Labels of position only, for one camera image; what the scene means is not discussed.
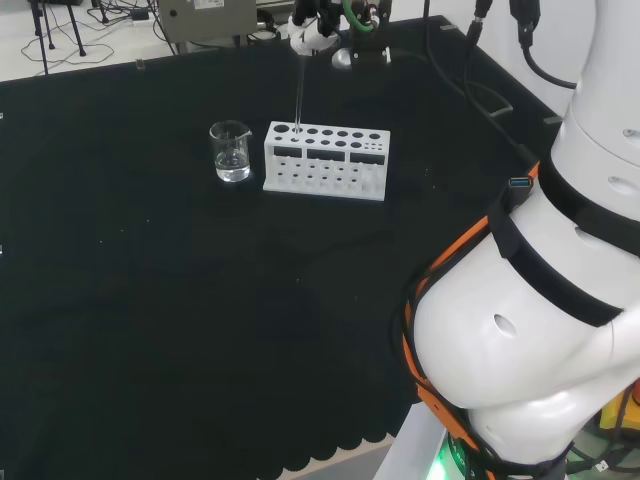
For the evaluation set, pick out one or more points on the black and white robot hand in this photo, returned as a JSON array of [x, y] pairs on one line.
[[309, 37]]

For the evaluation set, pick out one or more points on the white test tube rack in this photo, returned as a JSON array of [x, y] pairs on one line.
[[325, 165]]

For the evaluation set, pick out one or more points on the grey metal cabinet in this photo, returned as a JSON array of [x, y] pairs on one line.
[[205, 20]]

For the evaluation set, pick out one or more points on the clear glass beaker with water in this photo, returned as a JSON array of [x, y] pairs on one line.
[[231, 155]]

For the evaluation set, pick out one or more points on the black tripod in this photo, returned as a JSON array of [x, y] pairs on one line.
[[40, 30]]

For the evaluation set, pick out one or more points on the black bench cloth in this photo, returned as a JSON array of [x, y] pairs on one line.
[[200, 300]]

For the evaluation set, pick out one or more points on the yellow stop button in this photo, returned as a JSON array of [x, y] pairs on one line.
[[612, 410]]

